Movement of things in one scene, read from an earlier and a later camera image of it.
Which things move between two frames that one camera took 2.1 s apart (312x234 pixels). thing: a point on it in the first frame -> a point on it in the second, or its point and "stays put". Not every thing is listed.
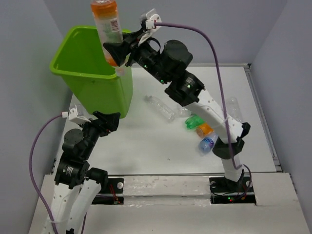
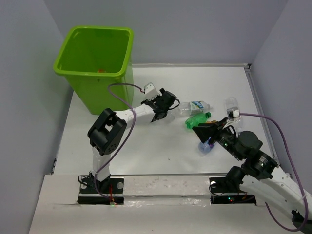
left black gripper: x=107 y=122 -> x=157 y=97
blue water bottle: x=206 y=143 stays put
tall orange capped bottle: x=107 y=19 -> x=102 y=70
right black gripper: x=120 y=50 -> x=204 y=130
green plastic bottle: x=192 y=122 stays put
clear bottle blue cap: x=233 y=109 stays put
